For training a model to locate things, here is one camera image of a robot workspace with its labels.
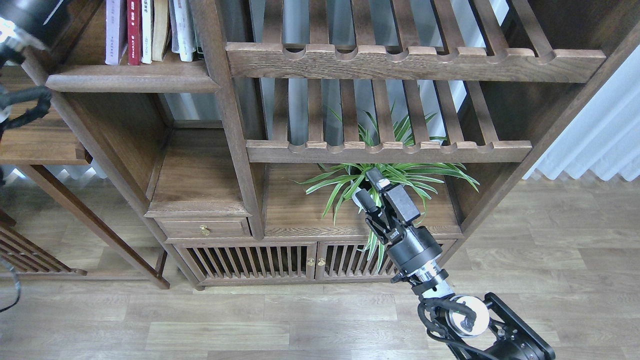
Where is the red paperback book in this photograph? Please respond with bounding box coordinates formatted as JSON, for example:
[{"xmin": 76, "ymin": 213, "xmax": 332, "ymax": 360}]
[{"xmin": 126, "ymin": 0, "xmax": 142, "ymax": 66}]

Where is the green spider plant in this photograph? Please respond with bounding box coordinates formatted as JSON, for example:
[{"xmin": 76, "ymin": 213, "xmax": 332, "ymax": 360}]
[{"xmin": 290, "ymin": 111, "xmax": 479, "ymax": 271}]

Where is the brass drawer knob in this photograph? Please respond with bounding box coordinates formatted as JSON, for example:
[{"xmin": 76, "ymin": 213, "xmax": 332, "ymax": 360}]
[{"xmin": 199, "ymin": 225, "xmax": 211, "ymax": 236}]

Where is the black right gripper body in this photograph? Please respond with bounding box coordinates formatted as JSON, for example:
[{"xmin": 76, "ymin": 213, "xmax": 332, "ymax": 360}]
[{"xmin": 366, "ymin": 210, "xmax": 442, "ymax": 278}]

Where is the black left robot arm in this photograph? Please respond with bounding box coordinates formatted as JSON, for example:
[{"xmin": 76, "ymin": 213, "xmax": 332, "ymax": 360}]
[{"xmin": 0, "ymin": 0, "xmax": 70, "ymax": 134}]

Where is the tan upright book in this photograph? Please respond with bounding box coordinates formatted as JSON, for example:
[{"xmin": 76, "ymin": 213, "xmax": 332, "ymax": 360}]
[{"xmin": 151, "ymin": 0, "xmax": 170, "ymax": 62}]

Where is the dark green upright book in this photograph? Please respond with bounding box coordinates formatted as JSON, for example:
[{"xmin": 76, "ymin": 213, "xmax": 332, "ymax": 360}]
[{"xmin": 193, "ymin": 20, "xmax": 205, "ymax": 60}]

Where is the white lavender paperback book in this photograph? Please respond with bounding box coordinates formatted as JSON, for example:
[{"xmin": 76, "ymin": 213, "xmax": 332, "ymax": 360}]
[{"xmin": 104, "ymin": 0, "xmax": 128, "ymax": 66}]

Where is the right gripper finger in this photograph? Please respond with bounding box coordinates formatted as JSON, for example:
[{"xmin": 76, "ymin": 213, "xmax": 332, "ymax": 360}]
[
  {"xmin": 358, "ymin": 189, "xmax": 386, "ymax": 223},
  {"xmin": 365, "ymin": 167, "xmax": 421, "ymax": 224}
]

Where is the white plant pot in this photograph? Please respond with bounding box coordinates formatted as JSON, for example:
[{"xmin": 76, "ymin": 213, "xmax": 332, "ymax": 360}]
[{"xmin": 351, "ymin": 188, "xmax": 364, "ymax": 209}]

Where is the white upright book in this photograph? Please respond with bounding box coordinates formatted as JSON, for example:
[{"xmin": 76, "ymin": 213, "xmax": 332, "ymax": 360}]
[{"xmin": 169, "ymin": 0, "xmax": 196, "ymax": 62}]

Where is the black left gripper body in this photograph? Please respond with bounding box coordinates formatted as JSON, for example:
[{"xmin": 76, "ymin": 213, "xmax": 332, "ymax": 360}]
[{"xmin": 0, "ymin": 0, "xmax": 70, "ymax": 50}]

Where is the dark wooden bookshelf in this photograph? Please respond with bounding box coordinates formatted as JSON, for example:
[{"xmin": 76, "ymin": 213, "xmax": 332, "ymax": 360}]
[{"xmin": 22, "ymin": 0, "xmax": 639, "ymax": 289}]

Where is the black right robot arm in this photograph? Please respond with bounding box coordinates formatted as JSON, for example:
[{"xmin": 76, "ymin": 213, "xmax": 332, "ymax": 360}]
[{"xmin": 356, "ymin": 168, "xmax": 556, "ymax": 360}]

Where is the yellow green paperback book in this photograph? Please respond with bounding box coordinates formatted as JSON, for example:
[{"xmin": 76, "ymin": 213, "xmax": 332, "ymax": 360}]
[{"xmin": 141, "ymin": 0, "xmax": 154, "ymax": 64}]

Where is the white curtain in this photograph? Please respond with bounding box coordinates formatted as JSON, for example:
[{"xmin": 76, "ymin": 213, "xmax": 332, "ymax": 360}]
[{"xmin": 525, "ymin": 48, "xmax": 640, "ymax": 182}]

